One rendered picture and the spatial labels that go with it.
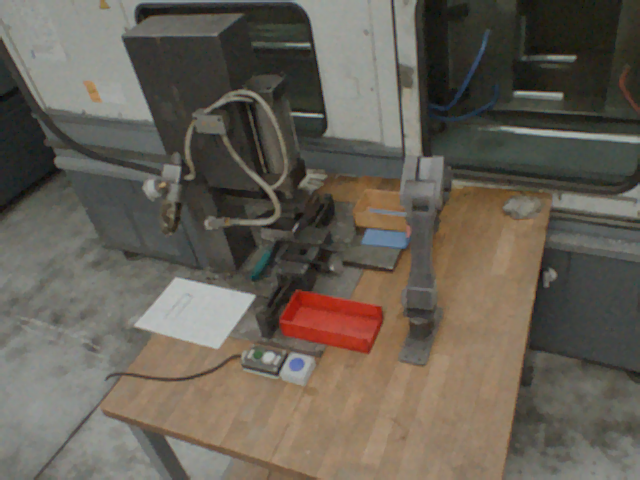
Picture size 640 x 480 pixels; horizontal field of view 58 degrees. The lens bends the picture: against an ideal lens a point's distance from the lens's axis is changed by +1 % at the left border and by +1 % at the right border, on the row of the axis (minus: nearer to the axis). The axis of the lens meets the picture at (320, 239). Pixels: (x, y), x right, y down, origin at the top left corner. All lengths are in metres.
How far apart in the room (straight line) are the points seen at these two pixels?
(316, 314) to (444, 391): 0.42
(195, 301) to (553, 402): 1.48
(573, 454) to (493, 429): 1.08
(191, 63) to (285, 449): 0.91
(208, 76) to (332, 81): 0.77
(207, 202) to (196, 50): 0.46
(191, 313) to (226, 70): 0.73
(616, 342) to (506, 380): 1.08
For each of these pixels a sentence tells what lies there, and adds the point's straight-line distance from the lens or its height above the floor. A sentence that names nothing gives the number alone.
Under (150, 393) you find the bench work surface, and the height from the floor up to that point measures 0.90.
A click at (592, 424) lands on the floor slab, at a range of 2.50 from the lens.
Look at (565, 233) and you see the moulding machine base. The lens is 2.13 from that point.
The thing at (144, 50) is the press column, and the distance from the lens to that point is 1.49.
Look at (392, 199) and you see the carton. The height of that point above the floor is 0.94.
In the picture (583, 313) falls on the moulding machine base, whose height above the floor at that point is 0.35.
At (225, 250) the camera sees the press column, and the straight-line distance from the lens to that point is 1.75.
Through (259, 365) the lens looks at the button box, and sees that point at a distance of 1.49.
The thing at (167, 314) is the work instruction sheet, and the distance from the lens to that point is 1.76.
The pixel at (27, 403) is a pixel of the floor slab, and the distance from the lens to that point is 3.12.
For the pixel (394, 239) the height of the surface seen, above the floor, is 0.92.
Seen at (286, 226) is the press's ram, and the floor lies 1.14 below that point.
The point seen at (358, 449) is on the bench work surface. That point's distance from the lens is 1.34.
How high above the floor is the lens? 2.05
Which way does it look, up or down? 38 degrees down
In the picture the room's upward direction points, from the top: 12 degrees counter-clockwise
